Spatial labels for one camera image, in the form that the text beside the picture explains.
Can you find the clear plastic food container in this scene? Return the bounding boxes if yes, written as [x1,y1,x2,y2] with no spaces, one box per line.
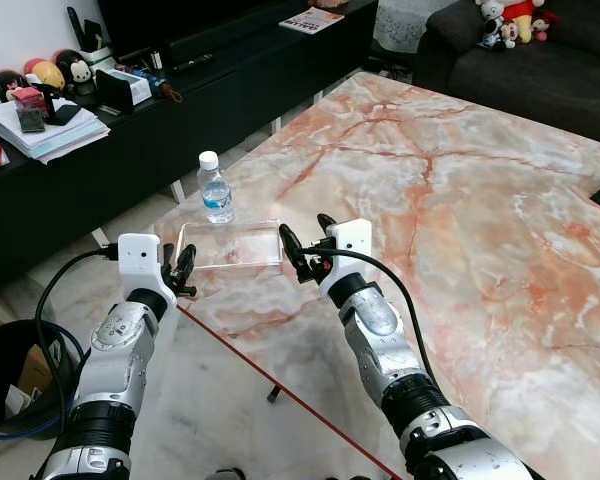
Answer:
[176,220,285,270]

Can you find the black round rubbish bin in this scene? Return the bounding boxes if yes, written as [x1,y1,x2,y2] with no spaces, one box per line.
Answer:
[0,318,83,443]

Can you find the clear plastic water bottle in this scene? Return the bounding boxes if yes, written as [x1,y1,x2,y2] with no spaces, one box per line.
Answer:
[197,151,235,225]

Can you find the black low TV console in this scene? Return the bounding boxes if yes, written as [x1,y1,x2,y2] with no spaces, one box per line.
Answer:
[0,0,381,296]

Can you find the brown cardboard piece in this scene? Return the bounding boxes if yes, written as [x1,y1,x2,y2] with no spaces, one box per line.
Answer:
[18,345,57,403]

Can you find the white paper stack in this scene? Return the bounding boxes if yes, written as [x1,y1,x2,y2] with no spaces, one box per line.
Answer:
[0,98,112,163]

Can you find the blue folded umbrella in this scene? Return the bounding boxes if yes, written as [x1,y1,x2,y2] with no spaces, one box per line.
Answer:
[143,68,185,104]

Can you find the black phone stand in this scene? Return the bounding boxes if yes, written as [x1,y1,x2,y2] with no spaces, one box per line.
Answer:
[42,85,83,127]

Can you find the red white magazine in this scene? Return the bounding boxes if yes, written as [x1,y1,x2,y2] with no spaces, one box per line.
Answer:
[278,7,346,36]

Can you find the white remote holder cup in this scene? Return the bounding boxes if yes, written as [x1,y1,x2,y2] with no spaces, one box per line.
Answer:
[81,44,117,77]

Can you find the black Mickey plush toy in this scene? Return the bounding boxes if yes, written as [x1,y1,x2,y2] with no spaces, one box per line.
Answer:
[54,48,94,100]

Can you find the red topped clear box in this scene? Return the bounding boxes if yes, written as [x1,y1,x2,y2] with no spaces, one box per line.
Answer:
[8,86,50,134]

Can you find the white lace cloth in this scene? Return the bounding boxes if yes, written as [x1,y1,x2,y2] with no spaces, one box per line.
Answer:
[372,0,433,53]

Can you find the yellow round plush toy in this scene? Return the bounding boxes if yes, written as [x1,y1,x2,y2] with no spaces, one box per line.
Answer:
[22,58,67,92]

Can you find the black Minnie plush toy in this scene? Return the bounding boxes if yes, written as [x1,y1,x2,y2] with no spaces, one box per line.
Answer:
[0,70,27,103]

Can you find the black television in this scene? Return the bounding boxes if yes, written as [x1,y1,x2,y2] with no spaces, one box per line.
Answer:
[96,0,316,63]

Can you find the black remote control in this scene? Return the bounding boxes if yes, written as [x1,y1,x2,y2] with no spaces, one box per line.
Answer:
[66,7,87,50]

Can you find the white black plush toy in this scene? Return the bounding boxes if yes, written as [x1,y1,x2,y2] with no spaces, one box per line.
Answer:
[477,0,521,51]

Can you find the dark grey sofa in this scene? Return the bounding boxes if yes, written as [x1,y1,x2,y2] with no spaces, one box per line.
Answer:
[412,0,600,121]

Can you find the yellow red bear plush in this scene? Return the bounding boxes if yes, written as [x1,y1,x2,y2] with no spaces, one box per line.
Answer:
[500,0,543,43]

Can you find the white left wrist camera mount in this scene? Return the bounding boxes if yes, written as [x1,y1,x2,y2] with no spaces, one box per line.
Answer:
[117,233,167,297]

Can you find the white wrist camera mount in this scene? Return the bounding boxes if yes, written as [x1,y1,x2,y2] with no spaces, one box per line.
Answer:
[117,233,167,297]
[330,219,373,278]

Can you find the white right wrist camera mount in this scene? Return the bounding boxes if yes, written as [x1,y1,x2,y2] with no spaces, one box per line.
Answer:
[330,219,373,278]

